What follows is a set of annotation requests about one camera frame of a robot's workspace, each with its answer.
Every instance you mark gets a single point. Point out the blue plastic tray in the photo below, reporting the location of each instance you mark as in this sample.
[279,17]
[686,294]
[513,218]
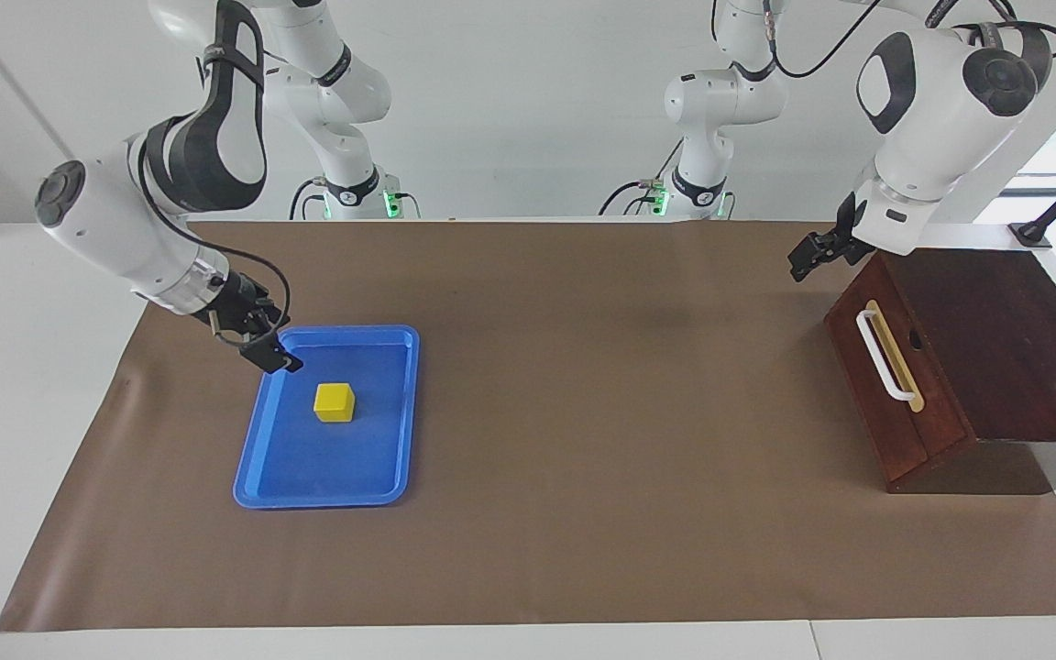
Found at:
[372,458]

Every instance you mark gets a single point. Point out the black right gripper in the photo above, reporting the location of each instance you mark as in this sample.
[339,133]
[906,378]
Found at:
[244,307]

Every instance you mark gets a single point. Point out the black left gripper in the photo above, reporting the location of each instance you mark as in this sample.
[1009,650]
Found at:
[851,243]

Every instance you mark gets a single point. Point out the brown table mat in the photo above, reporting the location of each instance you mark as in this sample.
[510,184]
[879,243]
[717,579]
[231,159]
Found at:
[583,504]

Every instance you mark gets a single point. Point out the green lit base connector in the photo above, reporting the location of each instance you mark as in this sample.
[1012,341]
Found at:
[392,203]
[658,197]

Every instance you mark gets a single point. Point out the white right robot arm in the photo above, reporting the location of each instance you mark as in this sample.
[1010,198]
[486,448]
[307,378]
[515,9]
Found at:
[115,229]

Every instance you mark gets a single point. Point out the yellow cube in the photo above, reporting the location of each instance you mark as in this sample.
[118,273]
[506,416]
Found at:
[335,403]

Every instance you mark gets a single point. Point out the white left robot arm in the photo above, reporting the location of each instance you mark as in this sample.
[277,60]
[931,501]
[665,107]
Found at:
[931,119]

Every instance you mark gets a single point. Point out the dark wooden drawer cabinet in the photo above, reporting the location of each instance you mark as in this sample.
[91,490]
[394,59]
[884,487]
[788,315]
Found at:
[1005,348]

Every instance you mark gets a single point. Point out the white wall outlet box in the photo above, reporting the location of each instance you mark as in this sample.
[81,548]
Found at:
[88,197]

